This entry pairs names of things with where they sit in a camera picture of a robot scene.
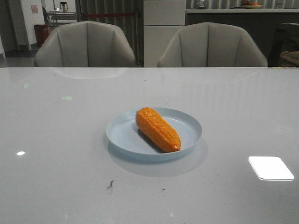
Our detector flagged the right grey upholstered chair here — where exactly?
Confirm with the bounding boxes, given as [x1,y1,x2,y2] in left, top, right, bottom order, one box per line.
[157,22,268,67]

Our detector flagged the red bin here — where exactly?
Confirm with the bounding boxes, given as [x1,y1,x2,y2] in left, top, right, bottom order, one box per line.
[34,24,49,47]

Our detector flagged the dark grey counter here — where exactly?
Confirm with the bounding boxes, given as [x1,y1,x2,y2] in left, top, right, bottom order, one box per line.
[185,8,299,63]

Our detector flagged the white cabinet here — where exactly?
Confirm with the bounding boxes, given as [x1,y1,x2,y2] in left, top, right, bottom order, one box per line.
[143,0,186,67]

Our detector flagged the light blue round plate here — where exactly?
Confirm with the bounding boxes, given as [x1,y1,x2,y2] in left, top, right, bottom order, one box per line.
[106,107,202,161]

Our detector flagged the red barrier belt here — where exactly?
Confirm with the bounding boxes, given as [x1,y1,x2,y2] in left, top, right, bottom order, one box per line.
[84,12,135,18]

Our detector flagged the fruit bowl on counter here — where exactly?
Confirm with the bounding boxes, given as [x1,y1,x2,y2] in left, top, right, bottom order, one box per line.
[240,0,262,9]

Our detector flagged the left grey upholstered chair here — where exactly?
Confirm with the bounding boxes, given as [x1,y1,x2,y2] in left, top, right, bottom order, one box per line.
[34,21,135,67]

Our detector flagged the dark wooden side furniture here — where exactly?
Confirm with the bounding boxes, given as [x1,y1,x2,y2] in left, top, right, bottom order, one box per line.
[268,23,299,67]

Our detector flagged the grey upholstered chair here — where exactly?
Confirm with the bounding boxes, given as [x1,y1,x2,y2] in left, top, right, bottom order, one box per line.
[157,22,268,67]
[34,21,135,67]

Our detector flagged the orange corn cob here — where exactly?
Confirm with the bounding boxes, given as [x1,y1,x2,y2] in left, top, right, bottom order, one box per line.
[135,107,181,153]

